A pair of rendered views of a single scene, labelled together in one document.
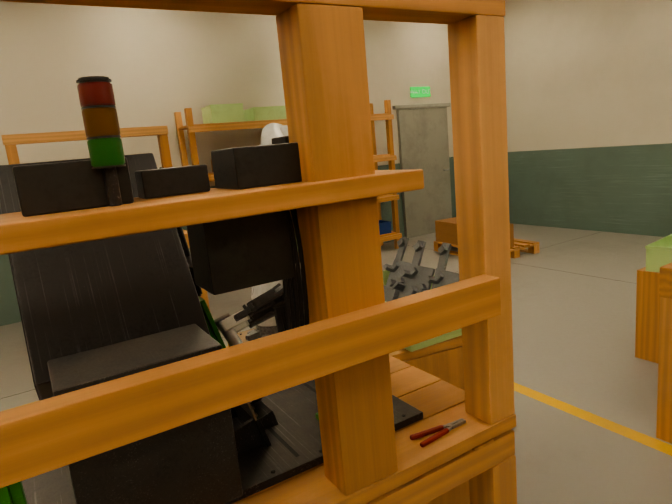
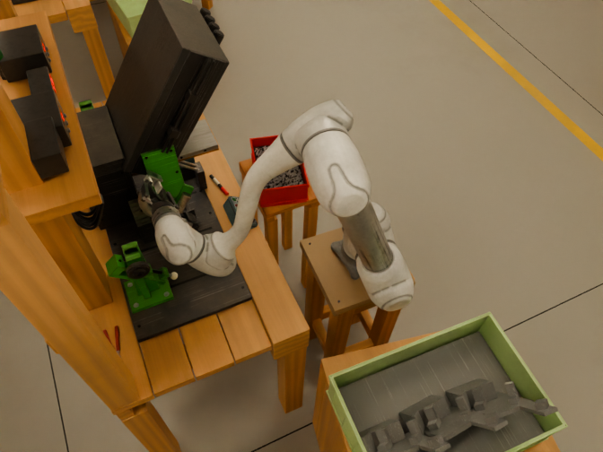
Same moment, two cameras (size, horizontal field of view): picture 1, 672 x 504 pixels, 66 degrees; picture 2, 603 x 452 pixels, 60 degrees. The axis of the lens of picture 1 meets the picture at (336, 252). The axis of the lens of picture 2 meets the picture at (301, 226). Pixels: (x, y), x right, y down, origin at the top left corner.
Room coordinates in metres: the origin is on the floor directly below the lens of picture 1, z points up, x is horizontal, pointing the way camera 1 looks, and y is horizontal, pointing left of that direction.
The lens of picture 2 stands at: (1.85, -0.85, 2.58)
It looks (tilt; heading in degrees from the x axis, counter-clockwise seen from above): 54 degrees down; 94
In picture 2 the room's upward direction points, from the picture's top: 2 degrees clockwise
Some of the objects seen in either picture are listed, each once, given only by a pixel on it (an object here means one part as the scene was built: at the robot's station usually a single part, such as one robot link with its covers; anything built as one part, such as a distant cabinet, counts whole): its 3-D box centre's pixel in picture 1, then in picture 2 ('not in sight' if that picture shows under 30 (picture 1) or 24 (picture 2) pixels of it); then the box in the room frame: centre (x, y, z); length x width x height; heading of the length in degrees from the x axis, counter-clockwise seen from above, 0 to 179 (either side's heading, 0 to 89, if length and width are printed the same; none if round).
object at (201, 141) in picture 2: not in sight; (163, 148); (1.20, 0.51, 1.11); 0.39 x 0.16 x 0.03; 31
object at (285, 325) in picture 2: not in sight; (222, 195); (1.40, 0.53, 0.82); 1.50 x 0.14 x 0.15; 121
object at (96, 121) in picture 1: (101, 123); not in sight; (0.84, 0.34, 1.67); 0.05 x 0.05 x 0.05
